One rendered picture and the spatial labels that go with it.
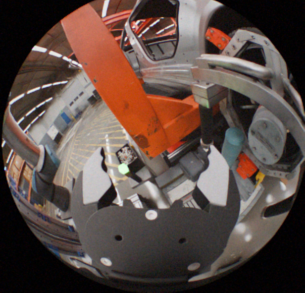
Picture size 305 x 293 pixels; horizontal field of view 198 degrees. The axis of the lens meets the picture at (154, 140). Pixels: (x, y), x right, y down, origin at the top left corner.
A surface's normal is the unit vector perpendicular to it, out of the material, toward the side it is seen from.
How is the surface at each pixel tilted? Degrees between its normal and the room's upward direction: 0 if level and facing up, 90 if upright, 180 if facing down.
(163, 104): 90
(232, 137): 0
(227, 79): 90
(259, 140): 90
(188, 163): 0
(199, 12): 90
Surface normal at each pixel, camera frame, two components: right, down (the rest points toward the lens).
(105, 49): 0.40, 0.56
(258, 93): -0.84, 0.55
